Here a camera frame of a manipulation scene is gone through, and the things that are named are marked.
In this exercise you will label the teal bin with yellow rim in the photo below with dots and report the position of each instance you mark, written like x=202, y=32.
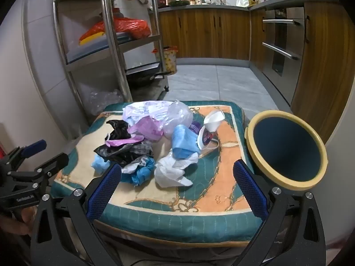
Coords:
x=288, y=146

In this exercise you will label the white plastic bag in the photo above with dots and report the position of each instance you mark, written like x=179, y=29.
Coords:
x=244, y=0

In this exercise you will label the white paper cup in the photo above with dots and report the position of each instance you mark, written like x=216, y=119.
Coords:
x=213, y=122

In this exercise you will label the white paper towel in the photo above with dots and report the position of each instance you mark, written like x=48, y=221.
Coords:
x=169, y=174

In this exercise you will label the grey countertop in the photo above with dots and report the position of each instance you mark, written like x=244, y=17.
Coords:
x=210, y=7

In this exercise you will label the person's left hand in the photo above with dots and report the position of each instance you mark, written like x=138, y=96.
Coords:
x=23, y=223

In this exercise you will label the blue printed packet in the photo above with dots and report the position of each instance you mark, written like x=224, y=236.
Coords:
x=141, y=171

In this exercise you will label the grey plastic tray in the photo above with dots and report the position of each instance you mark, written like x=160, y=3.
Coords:
x=91, y=51

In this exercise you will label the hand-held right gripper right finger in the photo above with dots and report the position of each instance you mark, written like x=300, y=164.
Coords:
x=251, y=191

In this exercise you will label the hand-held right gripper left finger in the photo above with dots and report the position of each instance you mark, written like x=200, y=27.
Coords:
x=104, y=191

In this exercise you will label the black plastic bag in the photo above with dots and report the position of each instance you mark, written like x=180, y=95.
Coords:
x=119, y=133

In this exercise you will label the patterned teal orange cushion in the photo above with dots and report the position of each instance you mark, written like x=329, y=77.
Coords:
x=227, y=149

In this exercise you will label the purple tube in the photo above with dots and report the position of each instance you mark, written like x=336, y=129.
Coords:
x=195, y=127

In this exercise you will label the steel shelf rack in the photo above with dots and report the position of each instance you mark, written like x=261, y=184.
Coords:
x=106, y=33

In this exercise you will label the orange plastic bag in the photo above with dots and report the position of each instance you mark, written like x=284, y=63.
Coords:
x=124, y=26

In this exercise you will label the stainless steel oven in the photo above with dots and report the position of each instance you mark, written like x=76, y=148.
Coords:
x=280, y=36

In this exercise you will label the wooden kitchen cabinets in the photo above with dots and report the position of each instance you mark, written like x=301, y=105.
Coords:
x=208, y=33

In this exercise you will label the crumpled clear plastic bag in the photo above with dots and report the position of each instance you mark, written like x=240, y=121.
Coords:
x=177, y=116

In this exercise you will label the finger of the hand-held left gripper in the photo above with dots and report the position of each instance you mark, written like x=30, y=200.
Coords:
x=54, y=163
x=34, y=146

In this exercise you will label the pink face mask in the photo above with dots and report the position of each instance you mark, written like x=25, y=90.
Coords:
x=122, y=141

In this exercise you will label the printed paper bowl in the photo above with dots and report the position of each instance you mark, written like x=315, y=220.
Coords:
x=206, y=140

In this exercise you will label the yellow plastic item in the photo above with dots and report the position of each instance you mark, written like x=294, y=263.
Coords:
x=91, y=39

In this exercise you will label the floral canister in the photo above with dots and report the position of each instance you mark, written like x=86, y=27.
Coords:
x=170, y=61

